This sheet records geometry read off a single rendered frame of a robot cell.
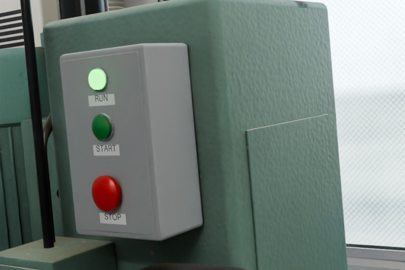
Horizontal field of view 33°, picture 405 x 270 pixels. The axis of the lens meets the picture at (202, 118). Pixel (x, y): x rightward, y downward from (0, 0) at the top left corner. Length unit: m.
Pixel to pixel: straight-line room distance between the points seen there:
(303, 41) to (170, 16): 0.16
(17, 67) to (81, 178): 0.27
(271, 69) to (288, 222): 0.15
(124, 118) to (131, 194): 0.06
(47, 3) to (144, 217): 1.90
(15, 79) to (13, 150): 0.08
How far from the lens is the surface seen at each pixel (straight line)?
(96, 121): 0.58
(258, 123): 0.63
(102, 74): 0.57
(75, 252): 0.65
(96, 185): 0.58
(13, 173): 0.85
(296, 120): 0.68
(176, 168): 0.57
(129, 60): 0.56
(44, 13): 2.41
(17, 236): 0.87
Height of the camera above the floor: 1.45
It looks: 3 degrees down
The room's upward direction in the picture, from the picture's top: 5 degrees counter-clockwise
